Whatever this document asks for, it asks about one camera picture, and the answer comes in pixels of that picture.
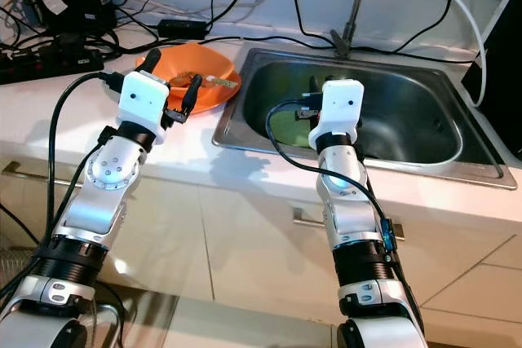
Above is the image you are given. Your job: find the green plate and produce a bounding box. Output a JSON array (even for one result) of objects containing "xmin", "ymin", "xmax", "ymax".
[{"xmin": 268, "ymin": 108, "xmax": 319, "ymax": 150}]

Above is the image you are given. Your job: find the orange plastic bowl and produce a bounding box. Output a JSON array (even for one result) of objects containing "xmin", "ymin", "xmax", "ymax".
[{"xmin": 135, "ymin": 42, "xmax": 241, "ymax": 112}]

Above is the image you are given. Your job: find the black power adapter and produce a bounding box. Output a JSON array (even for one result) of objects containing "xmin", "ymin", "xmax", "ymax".
[{"xmin": 157, "ymin": 19, "xmax": 207, "ymax": 37}]

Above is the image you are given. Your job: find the metal faucet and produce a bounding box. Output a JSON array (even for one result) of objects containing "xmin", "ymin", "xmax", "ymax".
[{"xmin": 329, "ymin": 0, "xmax": 400, "ymax": 59}]

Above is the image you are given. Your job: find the stainless steel sink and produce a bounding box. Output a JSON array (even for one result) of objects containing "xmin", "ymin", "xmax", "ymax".
[{"xmin": 212, "ymin": 46, "xmax": 507, "ymax": 190}]

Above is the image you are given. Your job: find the black charger box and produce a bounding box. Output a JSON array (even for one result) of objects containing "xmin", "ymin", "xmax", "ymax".
[{"xmin": 33, "ymin": 0, "xmax": 117, "ymax": 33}]

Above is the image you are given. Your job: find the black power strip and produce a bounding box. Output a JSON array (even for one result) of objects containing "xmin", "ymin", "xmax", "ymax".
[{"xmin": 0, "ymin": 45, "xmax": 105, "ymax": 84}]

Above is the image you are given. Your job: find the black appliance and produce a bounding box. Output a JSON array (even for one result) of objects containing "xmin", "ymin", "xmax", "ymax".
[{"xmin": 461, "ymin": 0, "xmax": 522, "ymax": 161}]

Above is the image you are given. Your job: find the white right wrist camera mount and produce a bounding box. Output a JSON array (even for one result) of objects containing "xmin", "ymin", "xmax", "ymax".
[{"xmin": 310, "ymin": 79, "xmax": 365, "ymax": 139}]

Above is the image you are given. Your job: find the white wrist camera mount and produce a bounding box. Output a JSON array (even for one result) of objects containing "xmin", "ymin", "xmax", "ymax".
[
  {"xmin": 117, "ymin": 71, "xmax": 177, "ymax": 134},
  {"xmin": 310, "ymin": 79, "xmax": 365, "ymax": 139}
]

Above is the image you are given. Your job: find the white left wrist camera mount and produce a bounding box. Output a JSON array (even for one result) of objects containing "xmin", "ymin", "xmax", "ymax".
[{"xmin": 117, "ymin": 71, "xmax": 177, "ymax": 134}]

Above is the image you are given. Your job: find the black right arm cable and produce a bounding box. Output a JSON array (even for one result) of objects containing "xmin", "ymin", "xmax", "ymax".
[{"xmin": 264, "ymin": 99, "xmax": 396, "ymax": 243}]

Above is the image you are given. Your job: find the long black countertop cable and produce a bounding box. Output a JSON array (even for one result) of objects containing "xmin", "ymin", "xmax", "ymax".
[{"xmin": 106, "ymin": 30, "xmax": 482, "ymax": 65}]

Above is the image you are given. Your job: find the short metal cabinet handle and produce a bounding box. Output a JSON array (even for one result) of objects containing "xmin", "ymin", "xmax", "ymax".
[{"xmin": 292, "ymin": 205, "xmax": 405, "ymax": 241}]

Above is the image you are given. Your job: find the long metal drawer handle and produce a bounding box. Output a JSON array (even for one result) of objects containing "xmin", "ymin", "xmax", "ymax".
[{"xmin": 2, "ymin": 161, "xmax": 66, "ymax": 187}]

